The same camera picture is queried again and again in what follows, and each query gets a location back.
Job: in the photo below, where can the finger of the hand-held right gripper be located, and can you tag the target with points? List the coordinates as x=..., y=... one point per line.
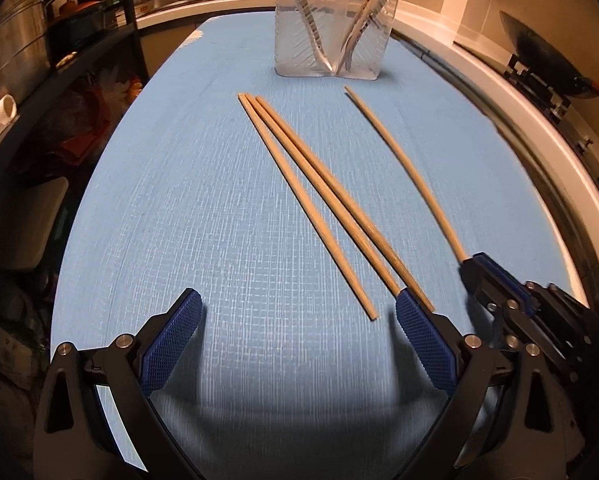
x=504, y=282
x=482, y=287

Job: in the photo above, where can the steel pot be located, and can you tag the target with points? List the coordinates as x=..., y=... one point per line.
x=9, y=45

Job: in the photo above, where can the red plastic bag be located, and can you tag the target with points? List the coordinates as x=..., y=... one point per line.
x=89, y=135

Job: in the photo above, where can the grey stool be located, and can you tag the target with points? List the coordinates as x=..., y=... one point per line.
x=34, y=225

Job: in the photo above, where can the blue woven table mat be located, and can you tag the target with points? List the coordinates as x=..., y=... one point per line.
x=204, y=200

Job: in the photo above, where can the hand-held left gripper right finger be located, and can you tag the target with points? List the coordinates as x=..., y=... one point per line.
x=427, y=342

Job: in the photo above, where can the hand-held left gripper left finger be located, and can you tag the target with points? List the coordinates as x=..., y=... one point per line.
x=172, y=342

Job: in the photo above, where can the clear plastic utensil holder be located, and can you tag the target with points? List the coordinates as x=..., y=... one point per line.
x=284, y=35

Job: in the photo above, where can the black metal shelf rack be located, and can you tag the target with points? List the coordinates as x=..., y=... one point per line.
x=129, y=0

